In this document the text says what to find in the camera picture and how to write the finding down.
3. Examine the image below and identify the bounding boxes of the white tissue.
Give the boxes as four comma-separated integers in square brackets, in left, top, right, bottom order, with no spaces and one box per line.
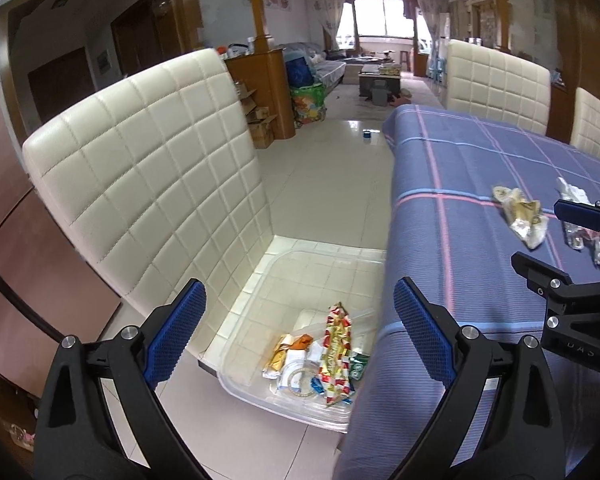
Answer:
[554,177,600,266]

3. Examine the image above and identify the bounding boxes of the beige wrapper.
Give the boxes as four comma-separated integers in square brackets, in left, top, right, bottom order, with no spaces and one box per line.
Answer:
[492,185,548,250]

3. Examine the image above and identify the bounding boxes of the green white milk carton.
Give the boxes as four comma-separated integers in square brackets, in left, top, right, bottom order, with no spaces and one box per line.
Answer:
[349,350,370,382]

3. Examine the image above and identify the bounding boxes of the red gold snack wrapper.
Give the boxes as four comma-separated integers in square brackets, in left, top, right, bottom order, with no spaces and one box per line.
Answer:
[318,302,352,406]

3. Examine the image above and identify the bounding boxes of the yellow snack package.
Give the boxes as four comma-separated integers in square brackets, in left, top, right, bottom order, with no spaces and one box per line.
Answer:
[262,334,304,379]

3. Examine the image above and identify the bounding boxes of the silver blister pack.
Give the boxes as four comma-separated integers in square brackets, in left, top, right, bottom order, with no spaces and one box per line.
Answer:
[562,221,588,252]

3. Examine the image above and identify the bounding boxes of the clear glass ashtray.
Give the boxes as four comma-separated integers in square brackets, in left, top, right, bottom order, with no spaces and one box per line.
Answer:
[276,361,324,399]

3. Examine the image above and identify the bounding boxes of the orange peel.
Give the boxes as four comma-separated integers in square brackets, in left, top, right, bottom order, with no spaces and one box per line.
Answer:
[289,334,313,351]

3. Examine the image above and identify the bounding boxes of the clear plastic trash bin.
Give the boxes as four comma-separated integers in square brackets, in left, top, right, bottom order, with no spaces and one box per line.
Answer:
[200,236,386,434]

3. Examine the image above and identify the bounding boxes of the cream chair right far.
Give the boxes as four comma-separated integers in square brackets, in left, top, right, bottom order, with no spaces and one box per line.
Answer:
[570,87,600,160]

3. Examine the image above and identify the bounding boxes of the cream chair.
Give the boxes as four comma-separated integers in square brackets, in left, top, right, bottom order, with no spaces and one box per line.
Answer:
[445,40,550,136]
[570,87,600,160]
[21,48,387,361]

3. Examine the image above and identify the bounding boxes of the blue plaid tablecloth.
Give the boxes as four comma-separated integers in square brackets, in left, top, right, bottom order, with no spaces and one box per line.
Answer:
[334,105,600,479]

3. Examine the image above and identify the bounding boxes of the cream chair middle far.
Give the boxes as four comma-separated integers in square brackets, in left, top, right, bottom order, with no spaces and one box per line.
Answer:
[445,40,550,136]

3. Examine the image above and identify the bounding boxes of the cream chair at left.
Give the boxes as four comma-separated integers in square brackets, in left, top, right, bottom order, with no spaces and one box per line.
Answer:
[21,48,387,361]

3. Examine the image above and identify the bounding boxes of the coffee table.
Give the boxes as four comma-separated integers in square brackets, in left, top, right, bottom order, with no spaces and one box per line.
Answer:
[358,64,401,98]

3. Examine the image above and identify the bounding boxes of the window with curtains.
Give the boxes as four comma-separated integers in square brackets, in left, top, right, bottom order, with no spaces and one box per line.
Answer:
[306,0,450,52]

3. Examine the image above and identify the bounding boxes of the green printed bag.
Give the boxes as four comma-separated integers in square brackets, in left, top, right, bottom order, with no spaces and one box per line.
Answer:
[290,82,326,128]

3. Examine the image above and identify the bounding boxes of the grey sofa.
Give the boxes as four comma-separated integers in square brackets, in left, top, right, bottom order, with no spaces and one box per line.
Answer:
[280,42,347,93]

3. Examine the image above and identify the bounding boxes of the cardboard boxes pile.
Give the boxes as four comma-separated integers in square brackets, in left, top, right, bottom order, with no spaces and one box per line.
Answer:
[235,81,276,150]

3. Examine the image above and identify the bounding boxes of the wooden partition counter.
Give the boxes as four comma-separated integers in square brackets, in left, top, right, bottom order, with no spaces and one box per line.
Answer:
[224,46,297,143]

